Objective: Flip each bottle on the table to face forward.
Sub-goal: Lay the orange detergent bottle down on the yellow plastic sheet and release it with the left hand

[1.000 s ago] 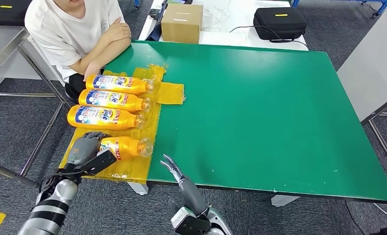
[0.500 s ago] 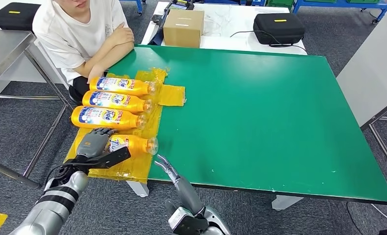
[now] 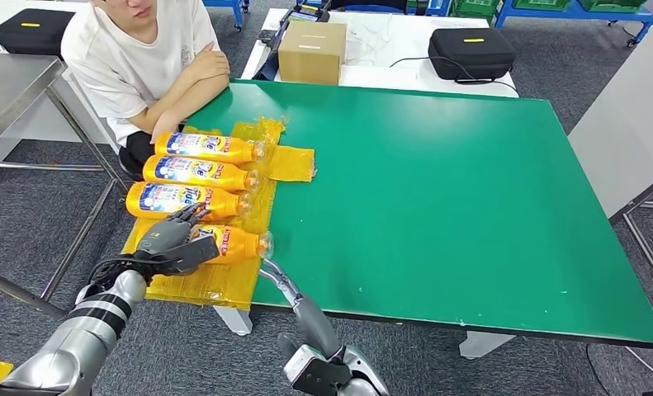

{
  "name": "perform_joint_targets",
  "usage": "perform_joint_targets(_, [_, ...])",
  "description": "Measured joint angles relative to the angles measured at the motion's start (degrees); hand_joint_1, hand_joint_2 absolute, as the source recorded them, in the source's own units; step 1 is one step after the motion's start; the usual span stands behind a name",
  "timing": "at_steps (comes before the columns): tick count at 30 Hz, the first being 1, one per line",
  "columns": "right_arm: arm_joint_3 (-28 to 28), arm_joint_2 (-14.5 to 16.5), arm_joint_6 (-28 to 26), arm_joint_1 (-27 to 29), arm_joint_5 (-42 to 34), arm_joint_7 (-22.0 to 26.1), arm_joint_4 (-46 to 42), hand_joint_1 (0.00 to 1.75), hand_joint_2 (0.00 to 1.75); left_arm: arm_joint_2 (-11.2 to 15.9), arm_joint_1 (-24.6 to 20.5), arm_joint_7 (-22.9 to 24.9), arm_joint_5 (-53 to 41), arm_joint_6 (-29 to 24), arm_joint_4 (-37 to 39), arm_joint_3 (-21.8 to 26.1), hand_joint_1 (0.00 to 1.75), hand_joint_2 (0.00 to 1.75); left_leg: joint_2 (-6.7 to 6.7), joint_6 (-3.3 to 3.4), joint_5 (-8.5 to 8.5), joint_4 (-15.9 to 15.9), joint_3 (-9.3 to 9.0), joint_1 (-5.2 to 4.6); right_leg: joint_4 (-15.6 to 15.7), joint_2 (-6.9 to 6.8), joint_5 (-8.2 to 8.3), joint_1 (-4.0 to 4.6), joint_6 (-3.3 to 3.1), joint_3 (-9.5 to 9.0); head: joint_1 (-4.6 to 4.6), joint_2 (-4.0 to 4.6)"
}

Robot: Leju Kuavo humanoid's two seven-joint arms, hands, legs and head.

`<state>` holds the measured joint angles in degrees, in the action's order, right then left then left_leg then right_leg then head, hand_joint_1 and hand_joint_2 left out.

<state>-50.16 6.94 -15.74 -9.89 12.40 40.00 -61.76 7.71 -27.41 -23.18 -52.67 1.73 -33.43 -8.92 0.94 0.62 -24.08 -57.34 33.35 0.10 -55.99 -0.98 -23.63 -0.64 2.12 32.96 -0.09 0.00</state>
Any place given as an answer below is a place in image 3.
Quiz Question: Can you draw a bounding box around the person's left hand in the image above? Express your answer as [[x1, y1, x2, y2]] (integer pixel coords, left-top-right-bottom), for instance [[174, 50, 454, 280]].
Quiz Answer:
[[149, 111, 182, 144]]

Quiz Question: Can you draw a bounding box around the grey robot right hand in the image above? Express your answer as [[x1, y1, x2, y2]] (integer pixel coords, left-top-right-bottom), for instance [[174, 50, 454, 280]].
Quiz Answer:
[[259, 259, 343, 362]]

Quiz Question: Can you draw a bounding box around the person's right hand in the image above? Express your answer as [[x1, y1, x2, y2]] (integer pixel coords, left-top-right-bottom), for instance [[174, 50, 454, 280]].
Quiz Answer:
[[186, 42, 231, 82]]

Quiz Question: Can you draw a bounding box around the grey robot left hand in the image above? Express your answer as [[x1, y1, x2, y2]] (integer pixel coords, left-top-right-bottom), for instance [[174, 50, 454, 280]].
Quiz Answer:
[[135, 203, 213, 258]]

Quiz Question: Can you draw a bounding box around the orange detergent bottle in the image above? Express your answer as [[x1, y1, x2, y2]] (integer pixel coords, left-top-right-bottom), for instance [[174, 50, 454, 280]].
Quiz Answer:
[[125, 181, 253, 221], [154, 132, 266, 166], [142, 155, 260, 192], [192, 224, 275, 266]]

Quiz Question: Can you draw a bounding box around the black round stool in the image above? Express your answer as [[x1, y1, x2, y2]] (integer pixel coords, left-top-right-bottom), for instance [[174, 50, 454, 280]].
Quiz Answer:
[[118, 146, 144, 182]]

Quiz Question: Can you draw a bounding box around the dark blue folder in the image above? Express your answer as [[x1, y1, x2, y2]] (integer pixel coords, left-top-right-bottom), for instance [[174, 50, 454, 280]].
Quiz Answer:
[[252, 5, 295, 82]]

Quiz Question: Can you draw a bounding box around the person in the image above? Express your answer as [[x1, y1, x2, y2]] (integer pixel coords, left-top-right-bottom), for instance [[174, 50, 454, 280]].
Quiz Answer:
[[60, 0, 231, 176]]

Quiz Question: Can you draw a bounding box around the yellow taped sheet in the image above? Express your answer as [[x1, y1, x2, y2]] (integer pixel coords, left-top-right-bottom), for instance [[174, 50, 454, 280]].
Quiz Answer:
[[121, 117, 317, 312]]

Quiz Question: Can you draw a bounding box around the brown cardboard box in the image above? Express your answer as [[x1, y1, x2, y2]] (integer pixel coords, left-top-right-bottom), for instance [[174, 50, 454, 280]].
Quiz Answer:
[[277, 21, 348, 87]]

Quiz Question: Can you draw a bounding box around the black zip case yellow tag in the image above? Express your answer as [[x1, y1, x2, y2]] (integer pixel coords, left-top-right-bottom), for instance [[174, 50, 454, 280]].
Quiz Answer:
[[0, 7, 77, 57], [428, 27, 518, 82]]

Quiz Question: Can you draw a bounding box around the green top table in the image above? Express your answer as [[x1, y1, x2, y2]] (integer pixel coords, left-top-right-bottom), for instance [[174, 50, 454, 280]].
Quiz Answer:
[[183, 79, 653, 359]]

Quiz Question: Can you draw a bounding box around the white table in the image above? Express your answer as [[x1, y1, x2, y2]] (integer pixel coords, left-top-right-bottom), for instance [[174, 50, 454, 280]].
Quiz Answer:
[[240, 7, 519, 100]]

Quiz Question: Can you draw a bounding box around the green plastic crate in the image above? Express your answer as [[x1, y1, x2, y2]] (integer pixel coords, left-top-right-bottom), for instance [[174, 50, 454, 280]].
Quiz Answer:
[[513, 0, 573, 12], [577, 0, 647, 13], [450, 0, 501, 21]]

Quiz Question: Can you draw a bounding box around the pale grey table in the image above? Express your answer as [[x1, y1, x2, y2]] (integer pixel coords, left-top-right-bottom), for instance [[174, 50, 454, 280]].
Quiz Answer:
[[568, 24, 653, 307]]

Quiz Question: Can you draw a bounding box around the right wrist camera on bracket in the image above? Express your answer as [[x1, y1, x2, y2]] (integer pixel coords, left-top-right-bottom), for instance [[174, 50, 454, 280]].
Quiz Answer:
[[283, 344, 353, 396]]

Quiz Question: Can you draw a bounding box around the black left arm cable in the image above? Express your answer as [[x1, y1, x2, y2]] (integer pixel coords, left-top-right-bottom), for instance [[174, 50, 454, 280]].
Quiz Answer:
[[87, 253, 163, 288]]

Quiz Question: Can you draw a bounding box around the thin black cable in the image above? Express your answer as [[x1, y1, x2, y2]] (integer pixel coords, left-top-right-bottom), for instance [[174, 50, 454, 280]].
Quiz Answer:
[[390, 56, 519, 95]]

